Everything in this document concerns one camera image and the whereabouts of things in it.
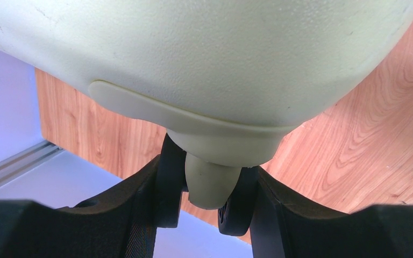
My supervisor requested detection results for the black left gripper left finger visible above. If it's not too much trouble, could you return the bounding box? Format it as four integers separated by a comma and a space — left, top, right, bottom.
0, 157, 159, 257

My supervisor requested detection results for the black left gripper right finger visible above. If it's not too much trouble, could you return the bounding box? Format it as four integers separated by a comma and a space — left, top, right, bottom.
250, 168, 413, 257

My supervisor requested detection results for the cream suitcase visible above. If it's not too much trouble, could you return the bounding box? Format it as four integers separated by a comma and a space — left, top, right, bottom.
0, 1, 413, 210

